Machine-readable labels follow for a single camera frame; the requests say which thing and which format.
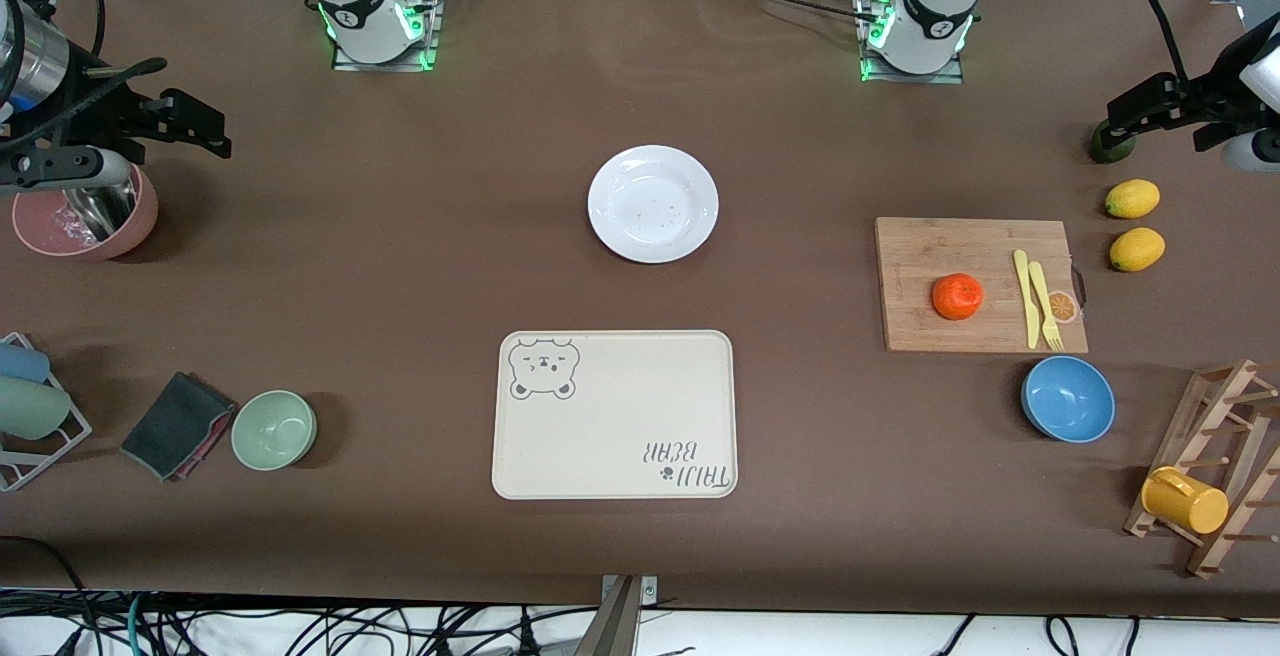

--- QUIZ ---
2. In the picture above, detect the orange mandarin fruit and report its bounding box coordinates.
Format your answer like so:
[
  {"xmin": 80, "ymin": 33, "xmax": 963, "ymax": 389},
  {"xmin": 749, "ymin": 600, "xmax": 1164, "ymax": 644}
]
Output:
[{"xmin": 932, "ymin": 273, "xmax": 985, "ymax": 322}]

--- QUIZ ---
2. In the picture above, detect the white round plate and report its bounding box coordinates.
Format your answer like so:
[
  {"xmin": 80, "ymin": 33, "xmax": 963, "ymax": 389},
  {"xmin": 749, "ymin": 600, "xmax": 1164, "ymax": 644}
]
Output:
[{"xmin": 587, "ymin": 144, "xmax": 720, "ymax": 265}]

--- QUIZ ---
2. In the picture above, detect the dark green avocado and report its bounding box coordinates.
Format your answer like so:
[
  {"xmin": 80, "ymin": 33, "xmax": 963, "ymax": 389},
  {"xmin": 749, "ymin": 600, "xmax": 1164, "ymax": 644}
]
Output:
[{"xmin": 1089, "ymin": 121, "xmax": 1137, "ymax": 165}]

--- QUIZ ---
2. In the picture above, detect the steel cup in bowl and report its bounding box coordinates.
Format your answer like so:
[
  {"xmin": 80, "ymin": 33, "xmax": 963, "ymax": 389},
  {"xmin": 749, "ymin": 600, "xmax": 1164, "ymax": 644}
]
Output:
[{"xmin": 62, "ymin": 181, "xmax": 139, "ymax": 242}]

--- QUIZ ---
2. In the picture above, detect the yellow lemon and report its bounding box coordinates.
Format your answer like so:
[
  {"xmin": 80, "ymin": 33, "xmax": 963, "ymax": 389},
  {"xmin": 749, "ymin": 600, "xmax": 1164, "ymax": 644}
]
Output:
[
  {"xmin": 1109, "ymin": 227, "xmax": 1167, "ymax": 273},
  {"xmin": 1105, "ymin": 179, "xmax": 1162, "ymax": 220}
]

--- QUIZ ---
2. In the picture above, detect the pink bowl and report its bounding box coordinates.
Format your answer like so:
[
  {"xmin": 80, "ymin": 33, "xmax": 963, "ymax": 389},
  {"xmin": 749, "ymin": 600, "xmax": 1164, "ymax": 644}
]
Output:
[{"xmin": 12, "ymin": 166, "xmax": 159, "ymax": 262}]

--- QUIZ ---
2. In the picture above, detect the yellow plastic fork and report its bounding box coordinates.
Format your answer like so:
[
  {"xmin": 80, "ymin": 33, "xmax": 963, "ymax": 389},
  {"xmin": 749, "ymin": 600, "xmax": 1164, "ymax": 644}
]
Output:
[{"xmin": 1028, "ymin": 261, "xmax": 1065, "ymax": 352}]

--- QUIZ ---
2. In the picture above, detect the yellow plastic knife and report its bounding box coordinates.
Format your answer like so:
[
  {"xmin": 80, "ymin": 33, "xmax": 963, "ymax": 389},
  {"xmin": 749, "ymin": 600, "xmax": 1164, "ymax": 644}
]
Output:
[{"xmin": 1013, "ymin": 249, "xmax": 1042, "ymax": 350}]

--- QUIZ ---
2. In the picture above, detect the light blue cup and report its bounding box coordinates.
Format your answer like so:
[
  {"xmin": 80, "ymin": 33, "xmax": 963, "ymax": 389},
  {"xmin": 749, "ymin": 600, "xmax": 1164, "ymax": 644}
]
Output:
[{"xmin": 0, "ymin": 341, "xmax": 51, "ymax": 385}]

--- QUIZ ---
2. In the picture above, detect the bamboo cutting board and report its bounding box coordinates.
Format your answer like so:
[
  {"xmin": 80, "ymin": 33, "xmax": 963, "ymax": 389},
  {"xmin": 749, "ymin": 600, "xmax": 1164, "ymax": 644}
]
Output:
[{"xmin": 874, "ymin": 217, "xmax": 1090, "ymax": 354}]

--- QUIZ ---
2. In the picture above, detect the pale green cup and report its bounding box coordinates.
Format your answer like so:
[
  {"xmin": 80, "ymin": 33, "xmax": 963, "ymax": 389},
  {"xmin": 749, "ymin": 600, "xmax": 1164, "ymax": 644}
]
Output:
[{"xmin": 0, "ymin": 376, "xmax": 73, "ymax": 441}]

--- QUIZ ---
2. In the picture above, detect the dark grey folded cloth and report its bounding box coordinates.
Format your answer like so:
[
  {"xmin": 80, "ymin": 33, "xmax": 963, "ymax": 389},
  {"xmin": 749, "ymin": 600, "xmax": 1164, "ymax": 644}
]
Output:
[{"xmin": 120, "ymin": 371, "xmax": 239, "ymax": 483}]

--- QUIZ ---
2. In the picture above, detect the blue bowl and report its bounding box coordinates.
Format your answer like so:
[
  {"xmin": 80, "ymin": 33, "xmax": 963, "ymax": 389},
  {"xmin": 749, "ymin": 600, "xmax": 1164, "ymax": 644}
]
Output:
[{"xmin": 1021, "ymin": 355, "xmax": 1117, "ymax": 445}]

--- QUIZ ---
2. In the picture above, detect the pale green bowl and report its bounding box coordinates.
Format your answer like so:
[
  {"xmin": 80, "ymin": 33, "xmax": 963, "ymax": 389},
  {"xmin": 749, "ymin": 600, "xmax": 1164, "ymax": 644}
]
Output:
[{"xmin": 231, "ymin": 390, "xmax": 319, "ymax": 473}]

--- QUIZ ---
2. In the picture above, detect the yellow plastic cup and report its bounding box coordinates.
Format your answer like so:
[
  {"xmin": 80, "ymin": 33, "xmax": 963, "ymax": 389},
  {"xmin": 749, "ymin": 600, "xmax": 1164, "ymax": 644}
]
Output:
[{"xmin": 1141, "ymin": 466, "xmax": 1230, "ymax": 536}]

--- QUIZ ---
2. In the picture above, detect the wooden cup drying rack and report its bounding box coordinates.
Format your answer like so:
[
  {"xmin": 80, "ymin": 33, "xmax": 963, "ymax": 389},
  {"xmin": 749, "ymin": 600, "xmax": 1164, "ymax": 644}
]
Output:
[{"xmin": 1123, "ymin": 359, "xmax": 1280, "ymax": 579}]

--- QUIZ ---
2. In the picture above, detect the cream bear print tray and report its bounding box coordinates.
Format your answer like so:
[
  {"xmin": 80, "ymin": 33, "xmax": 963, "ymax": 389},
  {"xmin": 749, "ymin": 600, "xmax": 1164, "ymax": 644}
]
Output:
[{"xmin": 491, "ymin": 329, "xmax": 739, "ymax": 501}]

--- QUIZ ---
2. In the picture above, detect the aluminium profile bar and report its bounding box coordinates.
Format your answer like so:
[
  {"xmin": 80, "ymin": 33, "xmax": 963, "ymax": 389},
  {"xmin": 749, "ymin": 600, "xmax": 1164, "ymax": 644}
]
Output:
[{"xmin": 590, "ymin": 576, "xmax": 659, "ymax": 656}]

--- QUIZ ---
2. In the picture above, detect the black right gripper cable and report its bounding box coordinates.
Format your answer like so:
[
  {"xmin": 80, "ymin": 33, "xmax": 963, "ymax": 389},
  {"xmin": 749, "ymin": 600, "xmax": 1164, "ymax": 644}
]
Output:
[{"xmin": 0, "ymin": 56, "xmax": 169, "ymax": 152}]

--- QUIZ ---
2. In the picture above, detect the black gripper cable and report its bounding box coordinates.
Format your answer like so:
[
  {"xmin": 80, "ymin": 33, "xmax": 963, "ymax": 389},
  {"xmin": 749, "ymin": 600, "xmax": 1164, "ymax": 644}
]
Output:
[
  {"xmin": 1130, "ymin": 0, "xmax": 1196, "ymax": 85},
  {"xmin": 0, "ymin": 56, "xmax": 169, "ymax": 152}
]

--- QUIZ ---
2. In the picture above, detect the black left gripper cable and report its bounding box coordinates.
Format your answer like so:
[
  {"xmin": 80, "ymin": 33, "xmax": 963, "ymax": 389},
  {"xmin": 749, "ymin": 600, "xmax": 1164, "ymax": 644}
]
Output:
[{"xmin": 1130, "ymin": 0, "xmax": 1196, "ymax": 85}]

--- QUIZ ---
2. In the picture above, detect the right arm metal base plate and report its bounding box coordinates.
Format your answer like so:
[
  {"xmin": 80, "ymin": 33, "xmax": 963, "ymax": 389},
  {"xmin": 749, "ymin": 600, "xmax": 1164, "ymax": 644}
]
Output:
[{"xmin": 332, "ymin": 0, "xmax": 442, "ymax": 72}]

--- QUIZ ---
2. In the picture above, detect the white wire cup rack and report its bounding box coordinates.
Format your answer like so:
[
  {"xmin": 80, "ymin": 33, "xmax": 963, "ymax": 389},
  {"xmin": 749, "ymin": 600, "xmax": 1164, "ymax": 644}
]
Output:
[{"xmin": 0, "ymin": 332, "xmax": 93, "ymax": 493}]

